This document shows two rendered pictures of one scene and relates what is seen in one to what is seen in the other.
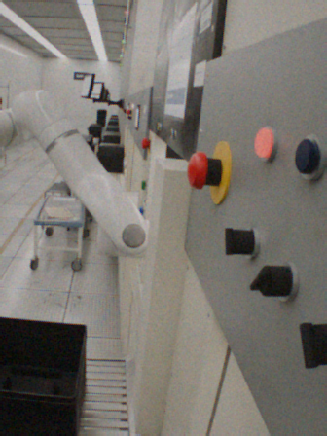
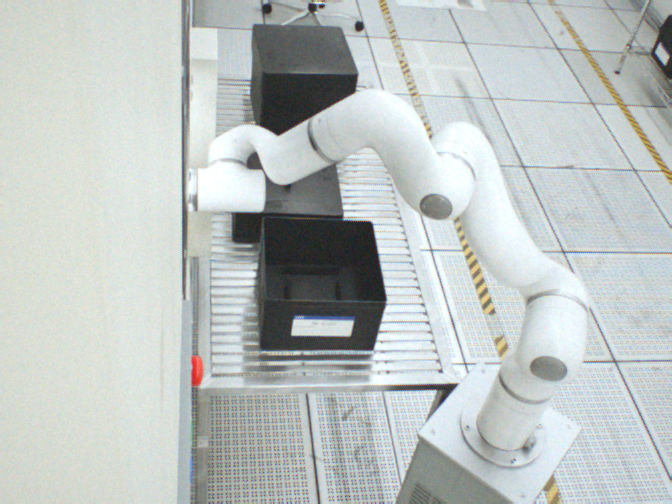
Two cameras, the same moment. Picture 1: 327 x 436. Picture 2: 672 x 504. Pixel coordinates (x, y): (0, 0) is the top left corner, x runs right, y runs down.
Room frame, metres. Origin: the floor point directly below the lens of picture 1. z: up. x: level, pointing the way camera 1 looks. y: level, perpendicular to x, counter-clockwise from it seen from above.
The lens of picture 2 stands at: (1.98, 0.16, 2.18)
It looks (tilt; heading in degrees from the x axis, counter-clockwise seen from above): 43 degrees down; 174
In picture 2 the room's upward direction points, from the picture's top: 10 degrees clockwise
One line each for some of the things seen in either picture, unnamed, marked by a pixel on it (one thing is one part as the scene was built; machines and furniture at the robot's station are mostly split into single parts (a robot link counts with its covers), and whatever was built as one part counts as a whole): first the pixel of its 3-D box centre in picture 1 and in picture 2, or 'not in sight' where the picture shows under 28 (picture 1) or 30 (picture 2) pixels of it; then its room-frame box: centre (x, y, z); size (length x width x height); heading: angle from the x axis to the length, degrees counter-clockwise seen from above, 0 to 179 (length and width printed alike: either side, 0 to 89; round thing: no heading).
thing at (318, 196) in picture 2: not in sight; (286, 188); (0.31, 0.18, 0.83); 0.29 x 0.29 x 0.13; 7
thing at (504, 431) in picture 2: not in sight; (513, 405); (0.99, 0.71, 0.85); 0.19 x 0.19 x 0.18
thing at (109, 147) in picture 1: (110, 157); not in sight; (3.79, 0.54, 0.93); 0.30 x 0.28 x 0.26; 5
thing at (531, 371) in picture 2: not in sight; (543, 355); (1.02, 0.70, 1.07); 0.19 x 0.12 x 0.24; 163
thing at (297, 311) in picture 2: (25, 379); (318, 283); (0.68, 0.28, 0.85); 0.28 x 0.28 x 0.17; 6
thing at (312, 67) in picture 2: not in sight; (300, 84); (-0.13, 0.19, 0.89); 0.29 x 0.29 x 0.25; 12
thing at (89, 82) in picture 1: (101, 90); not in sight; (4.27, 0.78, 1.59); 0.50 x 0.41 x 0.36; 98
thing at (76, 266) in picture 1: (63, 229); not in sight; (3.45, 0.91, 0.24); 0.97 x 0.52 x 0.48; 11
